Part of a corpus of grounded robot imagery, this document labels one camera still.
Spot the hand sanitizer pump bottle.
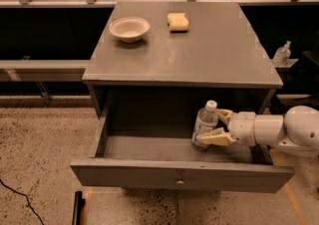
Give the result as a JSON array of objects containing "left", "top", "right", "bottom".
[{"left": 272, "top": 41, "right": 291, "bottom": 66}]

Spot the clear plastic water bottle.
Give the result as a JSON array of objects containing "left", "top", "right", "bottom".
[{"left": 191, "top": 100, "right": 218, "bottom": 150}]

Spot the grey wooden cabinet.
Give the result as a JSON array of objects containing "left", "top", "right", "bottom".
[{"left": 83, "top": 2, "right": 282, "bottom": 116}]

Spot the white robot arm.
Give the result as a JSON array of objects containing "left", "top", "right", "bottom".
[{"left": 197, "top": 106, "right": 319, "bottom": 156}]

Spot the open grey top drawer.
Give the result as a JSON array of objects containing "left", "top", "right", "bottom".
[{"left": 71, "top": 105, "right": 294, "bottom": 193}]

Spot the metal frame rail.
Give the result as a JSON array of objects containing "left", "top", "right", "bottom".
[{"left": 0, "top": 60, "right": 89, "bottom": 82}]

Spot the yellow sponge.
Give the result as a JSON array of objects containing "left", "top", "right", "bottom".
[{"left": 167, "top": 13, "right": 189, "bottom": 32}]

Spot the white paper bowl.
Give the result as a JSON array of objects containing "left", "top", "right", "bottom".
[{"left": 109, "top": 17, "right": 151, "bottom": 43}]

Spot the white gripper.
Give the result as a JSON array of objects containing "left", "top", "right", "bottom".
[{"left": 197, "top": 109, "right": 256, "bottom": 146}]

